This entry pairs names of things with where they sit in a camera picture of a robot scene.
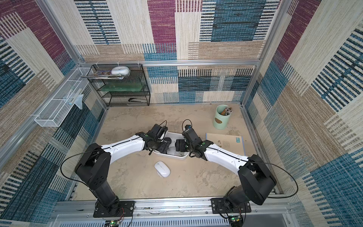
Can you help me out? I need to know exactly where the white plastic storage box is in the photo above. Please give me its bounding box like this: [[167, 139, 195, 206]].
[[153, 131, 190, 160]]

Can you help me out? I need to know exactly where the white slim mouse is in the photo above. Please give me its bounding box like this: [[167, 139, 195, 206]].
[[154, 161, 171, 178]]

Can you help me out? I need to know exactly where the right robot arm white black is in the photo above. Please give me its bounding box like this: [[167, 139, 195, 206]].
[[176, 125, 277, 213]]

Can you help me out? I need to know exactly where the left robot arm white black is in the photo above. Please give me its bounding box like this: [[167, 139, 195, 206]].
[[75, 124, 171, 210]]

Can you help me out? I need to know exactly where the mint green pencil cup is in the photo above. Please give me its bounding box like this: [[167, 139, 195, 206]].
[[213, 105, 231, 130]]

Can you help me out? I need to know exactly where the beige notebook blue spine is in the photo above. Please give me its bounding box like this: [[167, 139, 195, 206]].
[[206, 133, 246, 156]]

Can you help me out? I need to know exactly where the black stapler bottom shelf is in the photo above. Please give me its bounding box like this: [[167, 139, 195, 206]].
[[128, 98, 147, 103]]

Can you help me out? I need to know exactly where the bundle of pencils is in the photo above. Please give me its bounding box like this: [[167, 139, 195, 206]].
[[221, 107, 233, 116]]

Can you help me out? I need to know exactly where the green folder on shelf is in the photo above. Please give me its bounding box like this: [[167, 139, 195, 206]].
[[98, 82, 147, 92]]

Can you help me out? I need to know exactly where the white round device on shelf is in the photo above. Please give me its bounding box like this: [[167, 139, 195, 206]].
[[111, 66, 130, 76]]

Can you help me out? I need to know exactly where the magazine on top shelf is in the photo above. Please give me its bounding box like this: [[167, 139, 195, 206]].
[[81, 71, 130, 79]]

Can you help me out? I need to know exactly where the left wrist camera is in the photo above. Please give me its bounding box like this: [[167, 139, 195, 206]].
[[155, 125, 168, 140]]

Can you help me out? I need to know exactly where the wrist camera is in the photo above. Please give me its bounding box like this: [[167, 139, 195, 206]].
[[155, 125, 168, 140], [182, 124, 198, 141]]

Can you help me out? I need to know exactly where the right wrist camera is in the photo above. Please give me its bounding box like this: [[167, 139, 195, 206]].
[[182, 124, 198, 141]]

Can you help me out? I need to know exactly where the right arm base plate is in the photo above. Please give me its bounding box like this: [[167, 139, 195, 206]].
[[210, 197, 251, 214]]

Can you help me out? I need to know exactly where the black wire shelf rack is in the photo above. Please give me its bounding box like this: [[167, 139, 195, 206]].
[[84, 64, 151, 107]]

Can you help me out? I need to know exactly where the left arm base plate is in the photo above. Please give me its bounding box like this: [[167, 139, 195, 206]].
[[93, 200, 135, 218]]

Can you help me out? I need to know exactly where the white wire wall basket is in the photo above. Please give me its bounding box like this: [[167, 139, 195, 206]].
[[35, 67, 89, 127]]

